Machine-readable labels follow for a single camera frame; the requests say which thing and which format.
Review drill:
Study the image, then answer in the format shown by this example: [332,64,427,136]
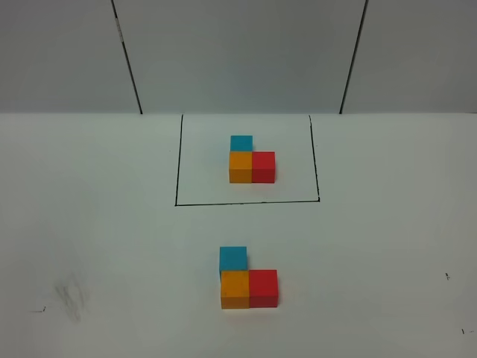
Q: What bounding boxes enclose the orange template block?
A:
[229,151,253,183]

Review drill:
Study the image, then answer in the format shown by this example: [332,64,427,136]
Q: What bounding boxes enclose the red template block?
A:
[252,151,276,183]

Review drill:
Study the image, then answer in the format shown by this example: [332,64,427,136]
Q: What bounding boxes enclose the blue template block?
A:
[230,135,253,151]

